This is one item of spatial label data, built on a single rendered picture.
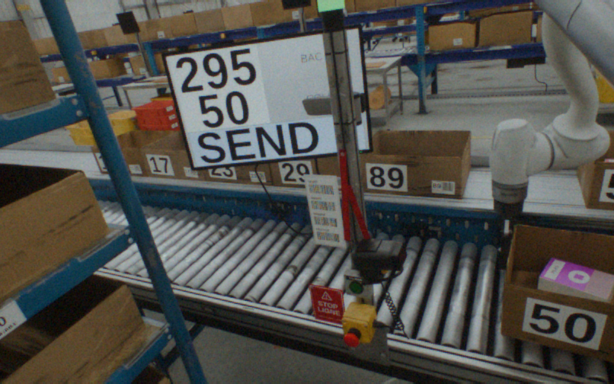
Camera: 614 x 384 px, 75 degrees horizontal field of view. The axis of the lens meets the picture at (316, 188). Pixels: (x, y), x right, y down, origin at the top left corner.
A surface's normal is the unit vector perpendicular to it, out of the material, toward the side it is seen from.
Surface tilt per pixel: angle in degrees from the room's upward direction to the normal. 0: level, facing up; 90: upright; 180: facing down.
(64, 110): 90
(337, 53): 90
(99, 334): 90
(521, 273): 0
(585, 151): 104
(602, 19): 74
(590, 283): 0
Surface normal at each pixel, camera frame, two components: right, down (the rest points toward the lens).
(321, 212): -0.42, 0.44
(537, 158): 0.17, 0.32
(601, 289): -0.14, -0.90
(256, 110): -0.10, 0.37
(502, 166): -0.66, 0.42
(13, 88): 0.90, 0.07
